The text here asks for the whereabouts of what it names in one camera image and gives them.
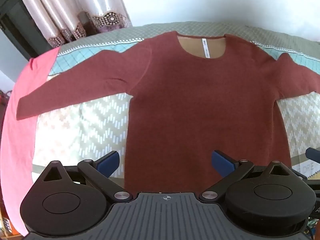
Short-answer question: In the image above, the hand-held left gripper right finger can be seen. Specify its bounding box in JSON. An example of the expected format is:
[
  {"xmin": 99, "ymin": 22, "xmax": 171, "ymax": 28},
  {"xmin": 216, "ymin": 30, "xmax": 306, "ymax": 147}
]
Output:
[{"xmin": 199, "ymin": 150, "xmax": 301, "ymax": 203}]

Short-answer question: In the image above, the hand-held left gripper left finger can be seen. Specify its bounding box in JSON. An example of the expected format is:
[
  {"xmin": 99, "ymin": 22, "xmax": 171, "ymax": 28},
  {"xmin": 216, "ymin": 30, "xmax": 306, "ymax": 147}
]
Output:
[{"xmin": 37, "ymin": 151, "xmax": 133, "ymax": 203}]

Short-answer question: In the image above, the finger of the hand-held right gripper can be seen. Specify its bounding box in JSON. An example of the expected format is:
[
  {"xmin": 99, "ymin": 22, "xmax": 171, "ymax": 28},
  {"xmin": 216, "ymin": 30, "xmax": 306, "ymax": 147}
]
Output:
[{"xmin": 305, "ymin": 147, "xmax": 320, "ymax": 161}]

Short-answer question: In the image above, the dark red sweater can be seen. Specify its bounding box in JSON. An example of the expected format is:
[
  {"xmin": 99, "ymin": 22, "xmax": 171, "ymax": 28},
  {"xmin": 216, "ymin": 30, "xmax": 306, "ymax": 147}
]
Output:
[{"xmin": 16, "ymin": 31, "xmax": 320, "ymax": 193}]

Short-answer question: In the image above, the patterned green beige quilt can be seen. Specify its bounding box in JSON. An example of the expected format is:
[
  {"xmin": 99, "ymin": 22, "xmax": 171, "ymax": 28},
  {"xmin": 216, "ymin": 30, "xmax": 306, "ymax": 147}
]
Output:
[{"xmin": 31, "ymin": 21, "xmax": 320, "ymax": 180}]

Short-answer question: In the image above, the pink bed sheet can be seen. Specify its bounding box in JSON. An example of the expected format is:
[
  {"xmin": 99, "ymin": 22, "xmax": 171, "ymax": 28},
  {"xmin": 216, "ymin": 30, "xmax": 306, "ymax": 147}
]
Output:
[{"xmin": 0, "ymin": 47, "xmax": 62, "ymax": 237}]

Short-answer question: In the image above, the pale pink lace-trimmed curtain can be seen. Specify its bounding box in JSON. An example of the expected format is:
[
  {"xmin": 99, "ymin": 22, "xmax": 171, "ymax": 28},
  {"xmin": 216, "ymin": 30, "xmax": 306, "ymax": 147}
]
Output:
[{"xmin": 14, "ymin": 0, "xmax": 133, "ymax": 48}]

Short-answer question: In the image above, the dark window frame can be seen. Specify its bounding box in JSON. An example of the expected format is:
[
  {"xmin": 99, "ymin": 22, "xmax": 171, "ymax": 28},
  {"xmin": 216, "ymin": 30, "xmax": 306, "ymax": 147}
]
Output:
[{"xmin": 0, "ymin": 0, "xmax": 53, "ymax": 60}]

